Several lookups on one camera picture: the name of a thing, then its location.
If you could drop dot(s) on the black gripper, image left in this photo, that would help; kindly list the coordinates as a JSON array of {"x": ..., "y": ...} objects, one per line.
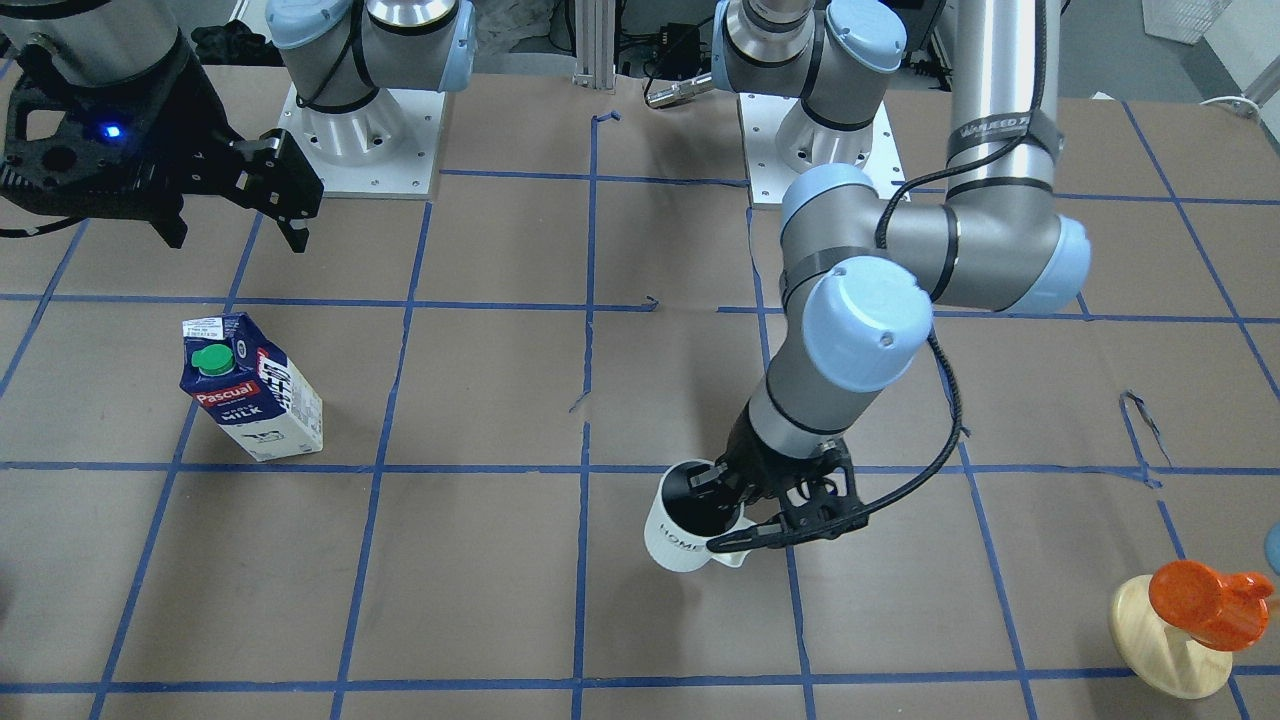
[{"x": 193, "y": 112}]

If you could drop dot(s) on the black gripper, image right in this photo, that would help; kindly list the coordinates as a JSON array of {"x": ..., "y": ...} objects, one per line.
[{"x": 757, "y": 452}]

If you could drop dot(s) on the white mug dark inside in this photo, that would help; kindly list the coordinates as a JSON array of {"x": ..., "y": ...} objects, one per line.
[{"x": 678, "y": 527}]

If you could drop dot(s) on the silver robot arm, image right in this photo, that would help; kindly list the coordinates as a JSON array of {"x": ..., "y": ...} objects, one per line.
[{"x": 862, "y": 275}]

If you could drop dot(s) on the blue white milk carton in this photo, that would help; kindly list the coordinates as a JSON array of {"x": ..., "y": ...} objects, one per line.
[{"x": 250, "y": 387}]

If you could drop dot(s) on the orange mug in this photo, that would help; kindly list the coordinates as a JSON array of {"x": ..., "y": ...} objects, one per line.
[{"x": 1223, "y": 612}]

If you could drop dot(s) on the light blue mug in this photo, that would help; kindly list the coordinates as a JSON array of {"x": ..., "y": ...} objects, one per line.
[{"x": 1271, "y": 547}]

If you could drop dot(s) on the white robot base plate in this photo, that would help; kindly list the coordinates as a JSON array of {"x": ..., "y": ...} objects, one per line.
[
  {"x": 777, "y": 151},
  {"x": 370, "y": 170}
]

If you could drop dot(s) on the aluminium frame post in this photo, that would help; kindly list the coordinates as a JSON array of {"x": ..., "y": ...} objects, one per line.
[{"x": 594, "y": 30}]

